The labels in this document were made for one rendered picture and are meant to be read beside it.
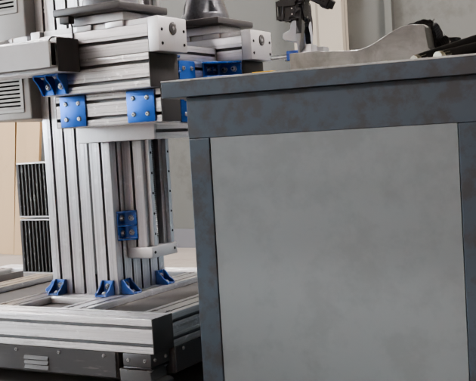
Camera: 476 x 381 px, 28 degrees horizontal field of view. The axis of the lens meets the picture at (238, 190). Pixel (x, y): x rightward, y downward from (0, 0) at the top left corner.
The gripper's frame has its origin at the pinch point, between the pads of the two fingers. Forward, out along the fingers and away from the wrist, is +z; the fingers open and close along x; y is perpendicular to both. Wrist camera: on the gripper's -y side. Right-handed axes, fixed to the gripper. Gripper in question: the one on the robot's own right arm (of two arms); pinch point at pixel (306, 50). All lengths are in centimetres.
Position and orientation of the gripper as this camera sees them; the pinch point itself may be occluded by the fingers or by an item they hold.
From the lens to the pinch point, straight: 269.0
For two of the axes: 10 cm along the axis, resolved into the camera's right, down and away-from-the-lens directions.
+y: -9.1, 0.3, 4.1
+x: -4.0, 0.7, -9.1
